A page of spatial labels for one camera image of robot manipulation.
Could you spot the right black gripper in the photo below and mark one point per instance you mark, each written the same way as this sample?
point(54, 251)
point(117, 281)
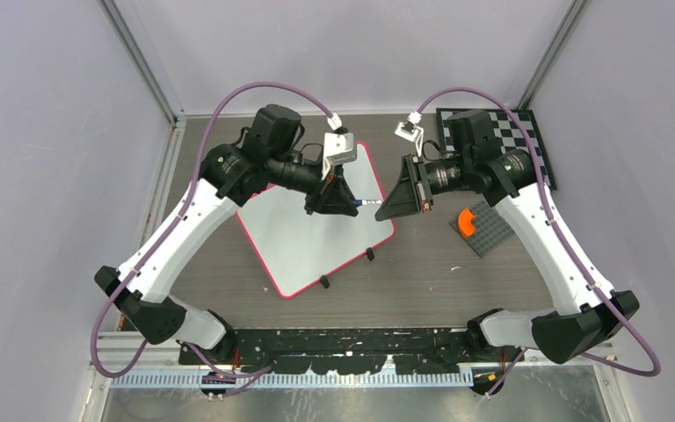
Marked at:
point(408, 197)

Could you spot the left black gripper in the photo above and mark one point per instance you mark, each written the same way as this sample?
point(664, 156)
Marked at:
point(336, 195)

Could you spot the white marker blue cap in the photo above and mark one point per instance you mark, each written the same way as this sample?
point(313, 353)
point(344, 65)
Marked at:
point(361, 203)

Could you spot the white whiteboard pink rim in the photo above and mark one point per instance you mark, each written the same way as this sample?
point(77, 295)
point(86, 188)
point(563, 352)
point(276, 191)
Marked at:
point(298, 250)

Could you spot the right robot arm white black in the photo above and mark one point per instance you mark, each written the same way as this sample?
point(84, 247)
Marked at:
point(586, 309)

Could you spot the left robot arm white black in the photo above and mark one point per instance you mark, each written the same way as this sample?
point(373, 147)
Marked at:
point(229, 175)

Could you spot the orange curved block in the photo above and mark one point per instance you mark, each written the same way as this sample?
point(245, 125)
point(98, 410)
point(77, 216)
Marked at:
point(465, 223)

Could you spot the grey lego baseplate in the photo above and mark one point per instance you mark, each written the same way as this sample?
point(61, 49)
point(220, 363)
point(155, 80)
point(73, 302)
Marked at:
point(491, 229)

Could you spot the black white checkerboard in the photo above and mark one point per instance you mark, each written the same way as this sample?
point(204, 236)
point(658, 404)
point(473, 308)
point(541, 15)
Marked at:
point(508, 135)

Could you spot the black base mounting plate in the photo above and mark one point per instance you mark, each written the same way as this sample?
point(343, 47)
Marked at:
point(412, 351)

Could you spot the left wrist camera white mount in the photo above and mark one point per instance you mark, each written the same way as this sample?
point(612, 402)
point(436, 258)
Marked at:
point(338, 149)

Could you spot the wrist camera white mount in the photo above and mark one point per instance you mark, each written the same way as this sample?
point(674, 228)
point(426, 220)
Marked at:
point(338, 149)
point(411, 131)

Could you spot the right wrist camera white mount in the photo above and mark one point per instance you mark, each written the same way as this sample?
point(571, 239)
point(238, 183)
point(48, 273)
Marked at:
point(411, 131)

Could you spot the white slotted cable duct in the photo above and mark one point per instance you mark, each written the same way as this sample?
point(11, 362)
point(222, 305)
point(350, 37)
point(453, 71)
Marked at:
point(386, 378)

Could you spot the aluminium frame rail front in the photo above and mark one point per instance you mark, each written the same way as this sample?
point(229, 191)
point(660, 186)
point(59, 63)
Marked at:
point(116, 350)

